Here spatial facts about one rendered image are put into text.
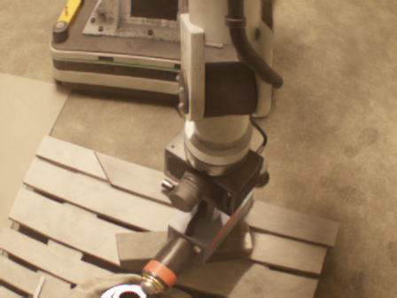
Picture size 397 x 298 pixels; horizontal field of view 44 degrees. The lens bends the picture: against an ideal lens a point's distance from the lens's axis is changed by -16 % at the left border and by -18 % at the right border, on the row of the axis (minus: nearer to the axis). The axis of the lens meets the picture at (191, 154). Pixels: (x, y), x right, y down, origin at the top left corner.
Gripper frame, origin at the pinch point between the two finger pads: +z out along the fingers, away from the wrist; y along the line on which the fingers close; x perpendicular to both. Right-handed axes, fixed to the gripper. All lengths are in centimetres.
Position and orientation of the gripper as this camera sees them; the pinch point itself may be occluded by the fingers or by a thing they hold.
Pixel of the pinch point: (206, 207)
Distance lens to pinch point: 170.8
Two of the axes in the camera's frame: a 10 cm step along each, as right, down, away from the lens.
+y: -8.1, -5.1, 2.8
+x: -5.8, 6.6, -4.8
